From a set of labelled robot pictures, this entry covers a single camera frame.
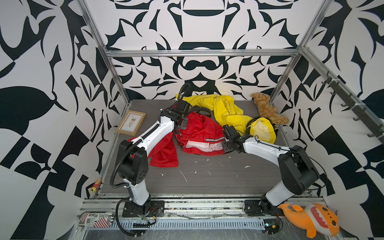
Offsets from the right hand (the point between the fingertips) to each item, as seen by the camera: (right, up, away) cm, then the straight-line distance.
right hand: (226, 142), depth 94 cm
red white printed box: (-65, -31, -25) cm, 76 cm away
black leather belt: (-18, +21, +13) cm, 30 cm away
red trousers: (-17, +4, -4) cm, 18 cm away
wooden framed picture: (-64, +11, +12) cm, 66 cm away
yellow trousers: (+6, +19, +15) cm, 24 cm away
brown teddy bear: (+30, +21, +11) cm, 38 cm away
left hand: (-30, +14, -5) cm, 33 cm away
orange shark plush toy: (+32, -28, -28) cm, 51 cm away
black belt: (+34, +8, +8) cm, 36 cm away
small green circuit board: (+16, -36, -22) cm, 45 cm away
